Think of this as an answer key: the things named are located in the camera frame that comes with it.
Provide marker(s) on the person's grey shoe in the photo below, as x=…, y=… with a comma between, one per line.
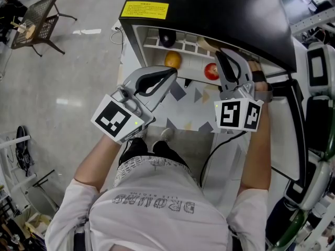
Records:
x=167, y=134

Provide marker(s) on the white green machine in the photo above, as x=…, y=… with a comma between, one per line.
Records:
x=288, y=226
x=311, y=187
x=320, y=67

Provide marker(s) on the dark purple eggplant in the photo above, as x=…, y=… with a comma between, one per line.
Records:
x=167, y=38

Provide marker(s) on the orange fruit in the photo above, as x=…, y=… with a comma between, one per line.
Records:
x=173, y=59

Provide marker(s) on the wooden stand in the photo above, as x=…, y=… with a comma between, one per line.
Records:
x=24, y=30

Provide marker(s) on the person's left forearm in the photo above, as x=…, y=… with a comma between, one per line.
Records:
x=96, y=161

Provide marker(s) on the person's white printed shirt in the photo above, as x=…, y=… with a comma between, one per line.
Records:
x=157, y=213

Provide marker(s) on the white fridge shelf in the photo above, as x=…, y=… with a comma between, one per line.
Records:
x=183, y=46

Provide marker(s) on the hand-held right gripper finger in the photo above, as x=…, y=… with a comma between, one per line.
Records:
x=222, y=67
x=243, y=64

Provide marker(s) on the geometric patterned floor mat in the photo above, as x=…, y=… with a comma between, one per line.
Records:
x=188, y=108

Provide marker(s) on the white shelf frame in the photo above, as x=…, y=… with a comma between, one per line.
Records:
x=10, y=155

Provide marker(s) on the black mini fridge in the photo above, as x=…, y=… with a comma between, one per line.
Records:
x=209, y=9

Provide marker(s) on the person's right forearm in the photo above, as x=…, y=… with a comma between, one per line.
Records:
x=257, y=150

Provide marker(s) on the white metal rack frame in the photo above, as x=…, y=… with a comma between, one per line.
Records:
x=314, y=20

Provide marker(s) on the red apple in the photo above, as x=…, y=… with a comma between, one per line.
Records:
x=211, y=71

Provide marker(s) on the person's right hand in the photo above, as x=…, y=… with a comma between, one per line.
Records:
x=259, y=82

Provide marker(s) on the person's black shorts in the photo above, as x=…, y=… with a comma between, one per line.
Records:
x=154, y=150

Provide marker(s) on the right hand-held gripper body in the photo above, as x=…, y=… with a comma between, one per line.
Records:
x=236, y=114

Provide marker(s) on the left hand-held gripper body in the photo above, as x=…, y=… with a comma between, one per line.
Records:
x=117, y=119

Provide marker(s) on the brown metal mesh table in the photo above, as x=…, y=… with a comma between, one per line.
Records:
x=36, y=20

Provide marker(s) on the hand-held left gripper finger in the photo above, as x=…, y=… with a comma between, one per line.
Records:
x=162, y=90
x=146, y=70

